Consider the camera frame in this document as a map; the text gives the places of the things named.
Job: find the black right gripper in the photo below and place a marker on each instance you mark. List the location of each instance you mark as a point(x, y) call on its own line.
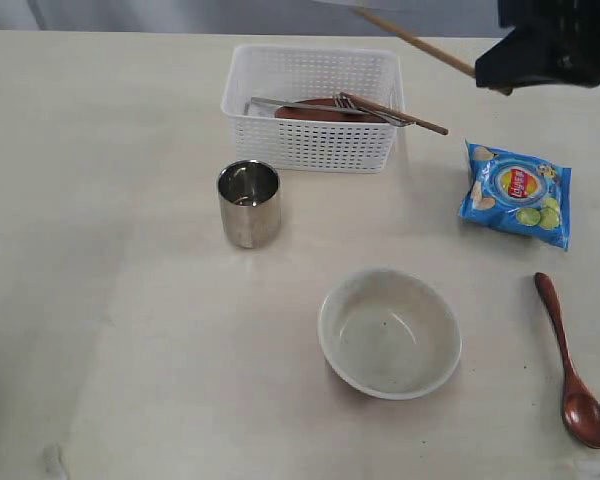
point(549, 43)

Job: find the brown wooden chopstick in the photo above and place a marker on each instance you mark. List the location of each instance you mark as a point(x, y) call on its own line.
point(416, 42)
point(375, 107)

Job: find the blue potato chips bag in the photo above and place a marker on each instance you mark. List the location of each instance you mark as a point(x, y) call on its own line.
point(518, 194)

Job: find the white ceramic bowl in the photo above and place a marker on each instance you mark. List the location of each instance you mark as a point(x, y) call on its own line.
point(389, 335)

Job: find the stainless steel cup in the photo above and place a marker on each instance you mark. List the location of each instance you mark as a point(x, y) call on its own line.
point(249, 198)

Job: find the brown wooden spoon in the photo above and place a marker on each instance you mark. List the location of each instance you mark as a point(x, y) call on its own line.
point(580, 411)

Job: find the silver metal fork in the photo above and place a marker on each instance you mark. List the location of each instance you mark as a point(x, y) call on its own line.
point(337, 104)

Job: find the white perforated plastic basket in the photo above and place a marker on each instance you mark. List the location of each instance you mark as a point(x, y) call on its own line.
point(262, 76)

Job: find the brown round plate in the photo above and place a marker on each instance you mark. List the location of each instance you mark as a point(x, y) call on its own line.
point(323, 115)

